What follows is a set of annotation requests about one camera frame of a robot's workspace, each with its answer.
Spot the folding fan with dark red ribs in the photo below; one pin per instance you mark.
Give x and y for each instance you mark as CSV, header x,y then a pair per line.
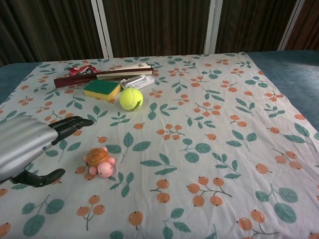
x,y
82,79

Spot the floral print tablecloth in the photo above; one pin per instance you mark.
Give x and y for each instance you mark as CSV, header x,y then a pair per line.
x,y
199,149

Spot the dark brown screen panel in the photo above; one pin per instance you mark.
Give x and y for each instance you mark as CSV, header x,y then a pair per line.
x,y
162,27
254,25
49,30

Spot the yellow tennis ball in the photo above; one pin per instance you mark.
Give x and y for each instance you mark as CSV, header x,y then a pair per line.
x,y
131,99

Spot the double white screen frame post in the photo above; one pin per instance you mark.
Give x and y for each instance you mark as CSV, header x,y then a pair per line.
x,y
102,25

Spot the reddish brown screen panel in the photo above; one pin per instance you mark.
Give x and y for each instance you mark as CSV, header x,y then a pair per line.
x,y
309,25

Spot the clear white plastic package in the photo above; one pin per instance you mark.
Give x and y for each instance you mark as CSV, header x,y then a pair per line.
x,y
138,81

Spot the small orange turtle toy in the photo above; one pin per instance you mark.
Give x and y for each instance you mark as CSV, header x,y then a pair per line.
x,y
98,159

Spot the green and yellow sponge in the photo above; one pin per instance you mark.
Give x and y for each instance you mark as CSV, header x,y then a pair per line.
x,y
102,88

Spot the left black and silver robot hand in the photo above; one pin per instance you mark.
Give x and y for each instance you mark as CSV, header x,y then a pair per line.
x,y
22,144

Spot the red snack packet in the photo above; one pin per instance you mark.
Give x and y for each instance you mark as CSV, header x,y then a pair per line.
x,y
81,70

